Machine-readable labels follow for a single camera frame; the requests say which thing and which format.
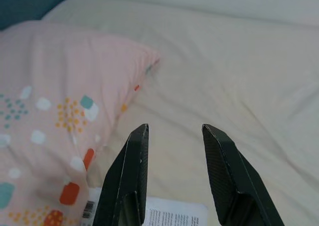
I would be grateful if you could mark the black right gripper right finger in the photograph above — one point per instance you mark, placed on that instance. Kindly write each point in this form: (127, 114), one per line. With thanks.
(236, 181)

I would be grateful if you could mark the white blue paperback book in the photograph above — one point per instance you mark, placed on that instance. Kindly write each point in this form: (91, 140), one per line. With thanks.
(174, 213)

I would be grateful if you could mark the teal upholstered headboard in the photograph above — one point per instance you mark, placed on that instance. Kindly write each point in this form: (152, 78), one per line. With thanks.
(27, 4)

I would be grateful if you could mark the pink pillow with coloured spots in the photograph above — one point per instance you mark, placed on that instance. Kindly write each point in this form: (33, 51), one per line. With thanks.
(62, 73)

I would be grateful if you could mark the beige sheeted bed mattress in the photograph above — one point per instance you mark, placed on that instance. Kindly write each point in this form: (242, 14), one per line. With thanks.
(224, 61)

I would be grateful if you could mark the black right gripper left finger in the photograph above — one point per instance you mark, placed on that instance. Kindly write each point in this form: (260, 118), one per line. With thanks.
(124, 181)

